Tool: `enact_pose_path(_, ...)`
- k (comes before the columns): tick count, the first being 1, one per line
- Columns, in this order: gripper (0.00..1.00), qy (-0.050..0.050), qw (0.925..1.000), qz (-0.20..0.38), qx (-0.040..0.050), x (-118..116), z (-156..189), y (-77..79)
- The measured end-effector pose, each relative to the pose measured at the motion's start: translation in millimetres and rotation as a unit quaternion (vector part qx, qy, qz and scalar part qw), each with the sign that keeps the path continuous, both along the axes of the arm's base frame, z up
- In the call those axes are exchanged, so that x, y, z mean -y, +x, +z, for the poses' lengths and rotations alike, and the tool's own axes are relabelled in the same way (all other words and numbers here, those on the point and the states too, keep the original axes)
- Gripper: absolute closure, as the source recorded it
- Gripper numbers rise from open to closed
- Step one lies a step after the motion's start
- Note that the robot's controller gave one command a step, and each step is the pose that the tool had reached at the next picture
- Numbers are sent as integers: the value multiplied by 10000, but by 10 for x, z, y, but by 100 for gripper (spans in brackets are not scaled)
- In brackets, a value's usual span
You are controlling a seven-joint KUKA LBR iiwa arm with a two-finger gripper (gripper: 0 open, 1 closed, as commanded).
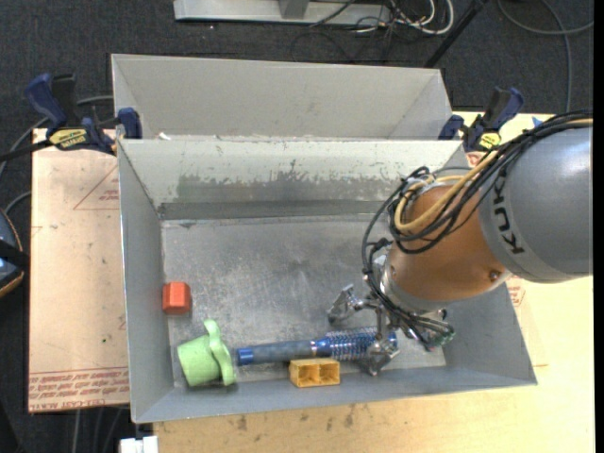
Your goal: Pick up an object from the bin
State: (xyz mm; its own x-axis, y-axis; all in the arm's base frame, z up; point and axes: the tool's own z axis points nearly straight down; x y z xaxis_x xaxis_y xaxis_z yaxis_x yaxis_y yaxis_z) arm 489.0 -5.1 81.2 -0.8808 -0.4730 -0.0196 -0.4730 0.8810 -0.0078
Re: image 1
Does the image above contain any orange-red small block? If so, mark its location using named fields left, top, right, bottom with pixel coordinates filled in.
left=161, top=281, right=193, bottom=316

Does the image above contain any light green plastic cup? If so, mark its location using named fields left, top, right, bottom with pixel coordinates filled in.
left=176, top=318, right=238, bottom=389

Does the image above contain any yellow two-hole block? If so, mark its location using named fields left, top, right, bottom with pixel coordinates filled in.
left=288, top=358, right=342, bottom=389

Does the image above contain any brown cardboard board, red print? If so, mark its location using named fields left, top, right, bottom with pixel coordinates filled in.
left=27, top=113, right=551, bottom=414

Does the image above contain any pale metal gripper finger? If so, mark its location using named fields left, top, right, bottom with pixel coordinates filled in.
left=326, top=284, right=366, bottom=326
left=360, top=334, right=400, bottom=378

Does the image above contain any blue ribbed handle tool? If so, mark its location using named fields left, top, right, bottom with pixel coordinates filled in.
left=235, top=327, right=398, bottom=367

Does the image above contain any grey metal bin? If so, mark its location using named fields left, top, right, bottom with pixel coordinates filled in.
left=110, top=53, right=538, bottom=425

